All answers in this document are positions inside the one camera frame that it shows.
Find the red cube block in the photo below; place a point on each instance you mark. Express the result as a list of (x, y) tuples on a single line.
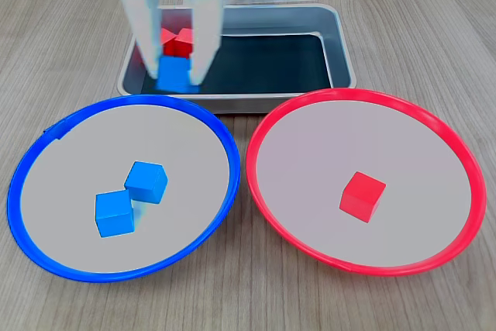
[(166, 36), (360, 197), (183, 42)]

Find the blue cube block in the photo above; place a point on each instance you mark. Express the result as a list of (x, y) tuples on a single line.
[(145, 183), (114, 214), (174, 75)]

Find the silver metal tray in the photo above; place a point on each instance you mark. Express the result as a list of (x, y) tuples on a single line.
[(271, 17)]

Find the black tray liner mat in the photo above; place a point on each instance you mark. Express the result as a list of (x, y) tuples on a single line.
[(271, 63)]

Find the blue-rimmed white dish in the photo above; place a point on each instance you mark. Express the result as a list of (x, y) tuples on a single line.
[(186, 145)]

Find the red-rimmed white dish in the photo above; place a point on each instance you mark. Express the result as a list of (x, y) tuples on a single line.
[(310, 152)]

